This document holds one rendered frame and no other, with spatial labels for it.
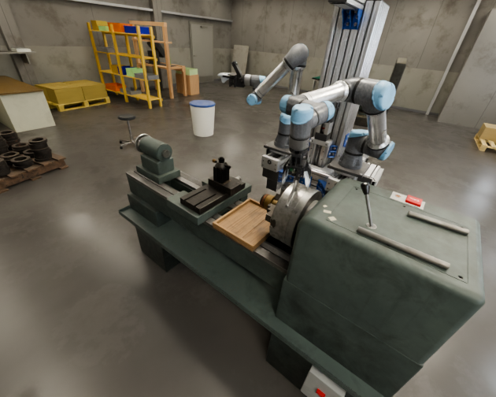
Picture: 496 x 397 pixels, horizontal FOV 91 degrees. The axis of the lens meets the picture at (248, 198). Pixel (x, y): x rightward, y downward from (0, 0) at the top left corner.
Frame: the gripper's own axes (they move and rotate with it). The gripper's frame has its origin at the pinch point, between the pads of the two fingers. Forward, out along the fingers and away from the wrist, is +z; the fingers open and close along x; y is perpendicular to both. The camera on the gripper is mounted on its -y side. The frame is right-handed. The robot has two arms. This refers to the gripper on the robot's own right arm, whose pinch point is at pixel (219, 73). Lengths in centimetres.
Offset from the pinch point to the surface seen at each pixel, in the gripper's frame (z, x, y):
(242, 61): 261, 1020, 209
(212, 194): -20, -76, 51
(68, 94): 513, 307, 164
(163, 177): 27, -58, 60
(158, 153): 29, -54, 42
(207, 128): 128, 257, 177
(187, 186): 9, -55, 66
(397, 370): -123, -143, 64
